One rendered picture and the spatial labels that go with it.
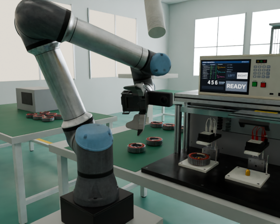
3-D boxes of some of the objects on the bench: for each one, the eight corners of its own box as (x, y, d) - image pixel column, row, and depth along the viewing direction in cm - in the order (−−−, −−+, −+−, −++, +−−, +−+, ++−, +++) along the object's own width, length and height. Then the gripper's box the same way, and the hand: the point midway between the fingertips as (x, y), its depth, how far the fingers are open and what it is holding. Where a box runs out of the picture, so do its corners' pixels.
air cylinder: (215, 160, 139) (216, 150, 138) (202, 157, 143) (202, 147, 142) (219, 157, 142) (219, 147, 142) (206, 154, 147) (207, 145, 146)
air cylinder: (263, 171, 123) (264, 160, 122) (247, 167, 128) (248, 157, 127) (266, 168, 127) (267, 157, 126) (250, 164, 132) (251, 154, 131)
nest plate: (260, 188, 106) (260, 185, 106) (224, 178, 116) (225, 175, 116) (270, 176, 118) (270, 174, 117) (236, 168, 127) (237, 166, 127)
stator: (205, 168, 124) (206, 160, 123) (184, 163, 130) (184, 156, 130) (213, 161, 133) (213, 154, 133) (192, 157, 139) (193, 150, 139)
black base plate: (286, 220, 88) (286, 214, 88) (141, 172, 128) (141, 167, 128) (307, 176, 123) (307, 171, 123) (188, 149, 164) (188, 146, 163)
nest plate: (205, 173, 122) (206, 170, 121) (178, 165, 131) (178, 163, 131) (218, 164, 133) (218, 161, 133) (192, 157, 142) (192, 155, 142)
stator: (139, 154, 153) (139, 148, 152) (123, 151, 159) (123, 145, 158) (149, 150, 162) (149, 144, 161) (134, 146, 168) (134, 141, 167)
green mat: (135, 172, 128) (135, 171, 128) (63, 147, 167) (63, 147, 167) (215, 134, 199) (215, 134, 199) (152, 123, 238) (152, 123, 238)
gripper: (129, 121, 97) (117, 142, 79) (126, 68, 92) (113, 78, 73) (152, 121, 96) (145, 143, 77) (150, 68, 90) (143, 77, 72)
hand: (139, 111), depth 75 cm, fingers open, 14 cm apart
